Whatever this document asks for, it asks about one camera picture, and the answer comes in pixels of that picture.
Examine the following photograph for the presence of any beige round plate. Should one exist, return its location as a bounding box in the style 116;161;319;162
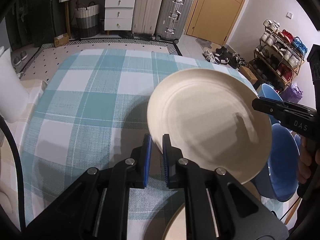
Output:
147;68;272;184

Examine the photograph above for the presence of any blue bowl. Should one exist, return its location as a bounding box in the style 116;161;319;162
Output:
252;124;299;202
257;83;284;126

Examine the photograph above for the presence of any right hand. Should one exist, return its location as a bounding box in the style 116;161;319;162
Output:
297;137;312;184

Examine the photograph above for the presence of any purple bag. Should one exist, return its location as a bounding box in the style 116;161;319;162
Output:
280;83;303;103

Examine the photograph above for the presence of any stacked blue bowl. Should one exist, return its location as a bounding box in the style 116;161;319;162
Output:
257;83;284;126

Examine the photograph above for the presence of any beige plate on table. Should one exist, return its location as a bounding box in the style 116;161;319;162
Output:
162;204;187;240

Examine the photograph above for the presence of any wooden shoe rack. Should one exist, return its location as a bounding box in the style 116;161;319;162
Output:
248;20;308;92

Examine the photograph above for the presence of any brown cardboard box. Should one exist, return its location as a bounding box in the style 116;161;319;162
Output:
239;66;258;85

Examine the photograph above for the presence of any patterned floor rug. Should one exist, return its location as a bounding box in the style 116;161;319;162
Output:
20;37;182;82

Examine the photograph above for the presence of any small cardboard box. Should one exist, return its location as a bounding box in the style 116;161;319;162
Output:
54;33;69;48

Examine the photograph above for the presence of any wooden door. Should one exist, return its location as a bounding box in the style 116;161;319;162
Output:
185;0;245;45

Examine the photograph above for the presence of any woven laundry basket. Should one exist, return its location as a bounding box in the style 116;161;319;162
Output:
75;1;100;38

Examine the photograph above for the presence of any silver suitcase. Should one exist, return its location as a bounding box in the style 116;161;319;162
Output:
155;0;193;44

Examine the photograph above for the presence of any beige suitcase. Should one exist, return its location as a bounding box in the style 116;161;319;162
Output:
132;0;162;36

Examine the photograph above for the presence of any black cable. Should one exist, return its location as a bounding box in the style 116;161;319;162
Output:
0;115;27;231

